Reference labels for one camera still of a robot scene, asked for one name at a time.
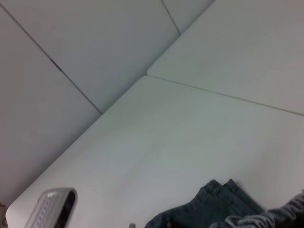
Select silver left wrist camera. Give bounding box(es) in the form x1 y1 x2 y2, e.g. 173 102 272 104
23 187 78 228

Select blue denim shorts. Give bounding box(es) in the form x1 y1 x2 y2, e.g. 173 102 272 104
144 179 304 228

